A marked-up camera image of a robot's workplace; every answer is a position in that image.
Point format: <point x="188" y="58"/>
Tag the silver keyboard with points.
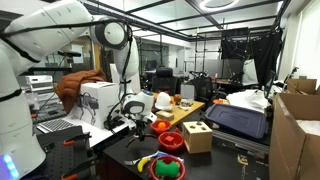
<point x="55" y="125"/>

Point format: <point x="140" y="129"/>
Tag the round ceiling light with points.
<point x="218" y="9"/>

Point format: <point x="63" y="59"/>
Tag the orange ball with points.
<point x="161" y="125"/>

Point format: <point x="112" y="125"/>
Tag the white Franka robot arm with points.
<point x="40" y="30"/>

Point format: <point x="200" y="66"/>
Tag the white table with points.
<point x="96" y="133"/>

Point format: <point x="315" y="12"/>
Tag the black camera on stand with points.
<point x="68" y="53"/>

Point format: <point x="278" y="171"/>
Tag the blue white toothpaste tube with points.
<point x="161" y="154"/>

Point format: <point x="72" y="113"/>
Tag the gray box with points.
<point x="187" y="91"/>

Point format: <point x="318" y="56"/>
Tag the wooden shape sorter toy box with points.
<point x="196" y="138"/>

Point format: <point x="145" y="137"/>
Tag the wooden desk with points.
<point x="186" y="111"/>

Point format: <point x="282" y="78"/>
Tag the white box robot dog print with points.
<point x="96" y="106"/>

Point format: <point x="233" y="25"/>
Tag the clear container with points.
<point x="186" y="104"/>

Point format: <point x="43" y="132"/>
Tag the black office chair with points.
<point x="165" y="81"/>

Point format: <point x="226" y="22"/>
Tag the black mesh chair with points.
<point x="203" y="86"/>

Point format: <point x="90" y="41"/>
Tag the white printer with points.
<point x="39" y="83"/>

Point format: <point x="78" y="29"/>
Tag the brown football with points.
<point x="177" y="99"/>

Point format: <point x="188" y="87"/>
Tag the large cardboard box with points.
<point x="286" y="143"/>

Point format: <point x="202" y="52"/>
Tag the orange toy block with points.
<point x="170" y="138"/>

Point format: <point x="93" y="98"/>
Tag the metal rack table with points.
<point x="240" y="143"/>

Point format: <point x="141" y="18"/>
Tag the small tan box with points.
<point x="165" y="115"/>

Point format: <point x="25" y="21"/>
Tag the black curtain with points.
<point x="263" y="56"/>

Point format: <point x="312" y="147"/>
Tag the orange bowl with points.
<point x="218" y="101"/>

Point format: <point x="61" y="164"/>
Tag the white paper pile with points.
<point x="248" y="98"/>

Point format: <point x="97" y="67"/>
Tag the black pegboard cart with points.
<point x="56" y="156"/>

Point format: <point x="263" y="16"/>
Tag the white plush toy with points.
<point x="164" y="101"/>

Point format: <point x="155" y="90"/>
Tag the green plush toy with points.
<point x="166" y="168"/>

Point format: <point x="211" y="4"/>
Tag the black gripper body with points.
<point x="141" y="127"/>

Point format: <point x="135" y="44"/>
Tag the brown jacket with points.
<point x="71" y="86"/>

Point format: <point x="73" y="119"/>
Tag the black controller device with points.
<point x="115" y="124"/>

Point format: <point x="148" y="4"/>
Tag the white packing foam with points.
<point x="310" y="126"/>

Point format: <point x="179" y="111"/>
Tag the yellow toy banana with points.
<point x="143" y="165"/>

